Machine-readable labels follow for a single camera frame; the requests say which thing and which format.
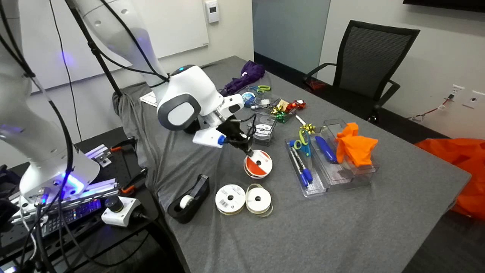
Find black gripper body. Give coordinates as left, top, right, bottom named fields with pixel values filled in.
left=216, top=119, right=243, bottom=149

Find silver glitter ribbon roll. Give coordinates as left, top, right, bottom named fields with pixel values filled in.
left=253, top=120, right=274, bottom=142

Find red and white ribbon spool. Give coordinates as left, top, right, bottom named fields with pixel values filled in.
left=242, top=149, right=274, bottom=181

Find small transparent plastic box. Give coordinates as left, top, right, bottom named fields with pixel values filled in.
left=250, top=111, right=277, bottom=145

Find blue ribbon ball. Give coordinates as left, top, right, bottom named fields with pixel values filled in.
left=240, top=90, right=259, bottom=108

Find green yellow gift bow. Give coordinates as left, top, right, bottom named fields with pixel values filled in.
left=271, top=111, right=293, bottom=125

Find cream ribbon spool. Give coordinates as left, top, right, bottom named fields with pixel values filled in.
left=243, top=183, right=274, bottom=219

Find black tape dispenser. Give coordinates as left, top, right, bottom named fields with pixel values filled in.
left=166, top=173, right=212, bottom=225

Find green blue scissors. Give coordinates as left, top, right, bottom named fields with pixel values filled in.
left=292, top=132, right=315, bottom=160

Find red gift bow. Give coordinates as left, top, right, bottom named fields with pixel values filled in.
left=284, top=99, right=307, bottom=114

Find purple folded umbrella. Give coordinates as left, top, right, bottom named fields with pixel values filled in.
left=221, top=60, right=266, bottom=98

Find blue capped pen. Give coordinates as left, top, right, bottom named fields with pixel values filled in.
left=284, top=142, right=309, bottom=190
left=293, top=146, right=315, bottom=186

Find blue marker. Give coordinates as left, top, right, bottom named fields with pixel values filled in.
left=313, top=135, right=340, bottom=166

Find clear ribbed plastic tray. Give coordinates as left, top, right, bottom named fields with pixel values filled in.
left=307, top=123, right=354, bottom=190
left=284, top=137, right=327, bottom=201
left=322, top=119, right=378, bottom=179

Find white whiteboard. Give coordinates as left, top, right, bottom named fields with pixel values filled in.
left=0, top=0, right=209, bottom=95

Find frosted glass panel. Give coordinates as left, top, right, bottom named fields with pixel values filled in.
left=251, top=0, right=331, bottom=78

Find silver metal clamp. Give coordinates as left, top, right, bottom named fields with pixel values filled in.
left=83, top=143, right=113, bottom=169

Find grey tablecloth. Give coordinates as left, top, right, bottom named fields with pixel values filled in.
left=110, top=55, right=472, bottom=273

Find black tripod stand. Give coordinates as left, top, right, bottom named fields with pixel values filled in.
left=65, top=0, right=124, bottom=101

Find black mesh office chair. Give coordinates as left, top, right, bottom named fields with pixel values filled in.
left=303, top=20, right=421, bottom=126

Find black robot stand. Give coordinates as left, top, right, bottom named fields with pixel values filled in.
left=0, top=126, right=172, bottom=273

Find orange cloth bag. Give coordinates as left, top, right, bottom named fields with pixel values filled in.
left=415, top=135, right=485, bottom=222

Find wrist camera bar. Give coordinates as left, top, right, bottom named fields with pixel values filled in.
left=190, top=128, right=227, bottom=151

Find white wall thermostat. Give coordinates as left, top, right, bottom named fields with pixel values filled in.
left=203, top=0, right=221, bottom=25

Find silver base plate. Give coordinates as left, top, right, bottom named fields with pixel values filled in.
left=9, top=176, right=121, bottom=225

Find white wall outlet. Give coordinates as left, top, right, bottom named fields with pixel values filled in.
left=450, top=82, right=466, bottom=101

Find white wall plate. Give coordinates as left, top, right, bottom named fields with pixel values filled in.
left=460, top=90, right=485, bottom=111

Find black wall television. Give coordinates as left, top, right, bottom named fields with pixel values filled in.
left=401, top=0, right=485, bottom=14

